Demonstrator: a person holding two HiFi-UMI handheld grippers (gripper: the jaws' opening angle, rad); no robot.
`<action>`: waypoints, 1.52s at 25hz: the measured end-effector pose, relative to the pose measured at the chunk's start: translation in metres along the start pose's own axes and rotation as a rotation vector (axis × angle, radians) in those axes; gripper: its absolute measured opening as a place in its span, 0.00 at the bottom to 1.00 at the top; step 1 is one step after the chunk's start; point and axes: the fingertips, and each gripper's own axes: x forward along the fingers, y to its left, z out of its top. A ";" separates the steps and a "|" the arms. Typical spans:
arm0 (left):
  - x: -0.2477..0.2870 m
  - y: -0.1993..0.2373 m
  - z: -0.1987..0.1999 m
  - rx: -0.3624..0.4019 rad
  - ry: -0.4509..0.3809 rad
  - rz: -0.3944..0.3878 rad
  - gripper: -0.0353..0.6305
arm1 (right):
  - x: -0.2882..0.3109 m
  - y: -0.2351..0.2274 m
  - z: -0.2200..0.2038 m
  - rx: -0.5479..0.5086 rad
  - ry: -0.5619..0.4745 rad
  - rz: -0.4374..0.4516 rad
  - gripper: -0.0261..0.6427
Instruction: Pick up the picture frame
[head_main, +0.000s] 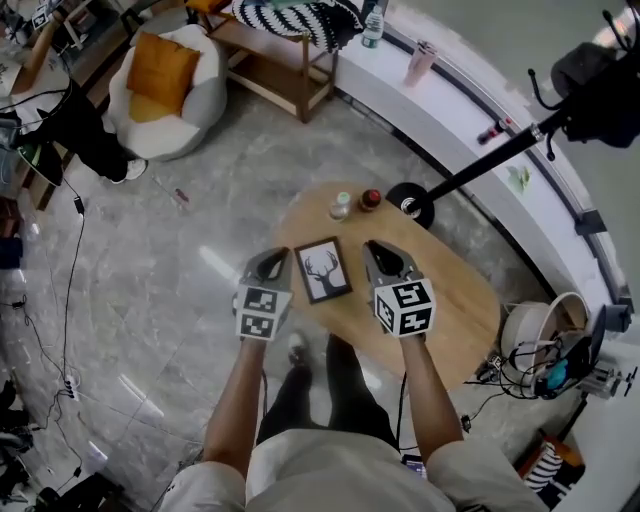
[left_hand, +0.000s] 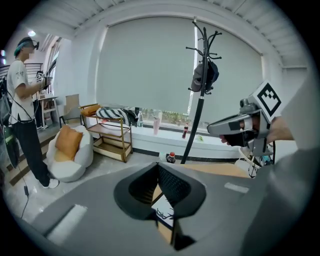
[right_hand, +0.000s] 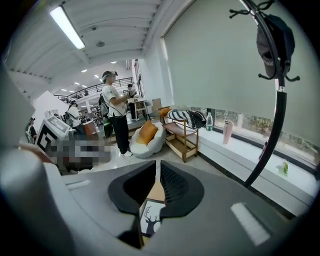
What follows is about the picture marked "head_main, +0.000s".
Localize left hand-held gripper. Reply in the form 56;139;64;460
232;246;295;343

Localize wooden bench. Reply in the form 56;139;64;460
199;0;341;124

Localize grey metal clamp device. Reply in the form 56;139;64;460
579;364;639;401

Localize striped cushion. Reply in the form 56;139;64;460
524;442;564;494

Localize black white striped blanket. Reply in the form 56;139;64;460
231;0;366;50

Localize person's left forearm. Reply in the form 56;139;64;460
202;337;266;479

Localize wooden coffee table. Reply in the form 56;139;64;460
272;180;502;392

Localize orange seat pad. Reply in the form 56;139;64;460
184;0;234;16

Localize dark window latch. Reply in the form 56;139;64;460
574;209;609;236
604;302;632;331

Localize small clear bottle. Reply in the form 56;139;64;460
328;191;352;222

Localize pink tumbler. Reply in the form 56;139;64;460
402;39;439;89

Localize long black floor cable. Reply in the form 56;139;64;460
62;177;87;381

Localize person's white shoe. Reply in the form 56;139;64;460
287;331;311;369

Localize black bag on rack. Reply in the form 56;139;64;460
549;42;640;149

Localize person's white shirt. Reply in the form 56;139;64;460
164;428;549;512

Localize green crumpled paper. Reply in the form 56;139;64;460
505;164;532;194

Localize person's black trousers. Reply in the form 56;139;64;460
255;334;401;451

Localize black coat rack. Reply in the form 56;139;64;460
384;9;640;231

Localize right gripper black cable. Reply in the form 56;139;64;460
395;372;409;449

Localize orange cushion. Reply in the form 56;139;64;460
125;31;202;124

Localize deer picture frame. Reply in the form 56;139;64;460
292;236;354;306

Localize black headset with teal pad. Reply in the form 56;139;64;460
509;304;609;401

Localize smartphone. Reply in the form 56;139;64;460
402;453;429;479

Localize white round basket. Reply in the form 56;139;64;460
501;291;590;386

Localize orange chair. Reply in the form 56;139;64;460
517;434;586;506

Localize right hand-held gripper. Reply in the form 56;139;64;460
361;239;438;340

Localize person's right forearm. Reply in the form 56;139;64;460
399;334;465;464

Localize white beanbag chair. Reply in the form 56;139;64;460
103;23;229;162

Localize clear water bottle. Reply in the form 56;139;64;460
360;4;385;50

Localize dark red bottle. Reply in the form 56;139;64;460
357;188;383;214

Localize white window ledge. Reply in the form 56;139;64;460
334;19;631;321

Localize cola bottle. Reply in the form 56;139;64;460
476;117;514;146

